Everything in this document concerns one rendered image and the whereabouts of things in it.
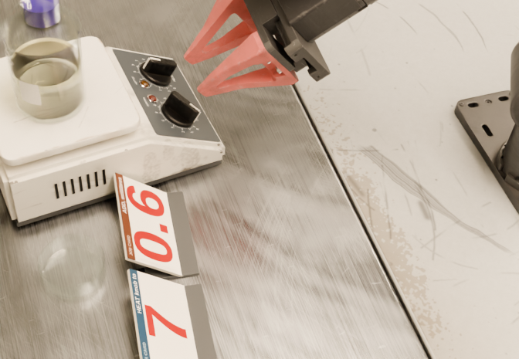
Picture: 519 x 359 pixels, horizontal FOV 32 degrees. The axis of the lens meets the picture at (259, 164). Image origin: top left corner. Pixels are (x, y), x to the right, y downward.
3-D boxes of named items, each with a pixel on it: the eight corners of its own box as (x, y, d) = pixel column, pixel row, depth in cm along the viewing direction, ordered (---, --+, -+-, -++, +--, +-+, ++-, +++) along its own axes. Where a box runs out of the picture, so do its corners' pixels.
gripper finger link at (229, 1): (184, 91, 72) (283, 28, 69) (158, 24, 75) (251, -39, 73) (225, 120, 78) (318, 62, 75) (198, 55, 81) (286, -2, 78)
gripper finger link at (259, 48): (188, 99, 71) (287, 35, 69) (161, 31, 75) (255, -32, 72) (228, 127, 77) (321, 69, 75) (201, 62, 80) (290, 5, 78)
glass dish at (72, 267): (70, 315, 74) (68, 300, 72) (26, 275, 76) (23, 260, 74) (120, 274, 77) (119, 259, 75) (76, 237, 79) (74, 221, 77)
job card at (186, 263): (182, 193, 83) (182, 164, 80) (199, 276, 77) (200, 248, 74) (115, 201, 82) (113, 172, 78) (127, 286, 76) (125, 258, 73)
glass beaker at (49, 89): (99, 118, 77) (92, 44, 70) (24, 138, 75) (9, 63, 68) (75, 64, 81) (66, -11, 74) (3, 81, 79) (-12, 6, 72)
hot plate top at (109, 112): (98, 39, 84) (97, 32, 83) (144, 129, 77) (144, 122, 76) (-33, 72, 80) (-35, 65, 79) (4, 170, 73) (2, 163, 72)
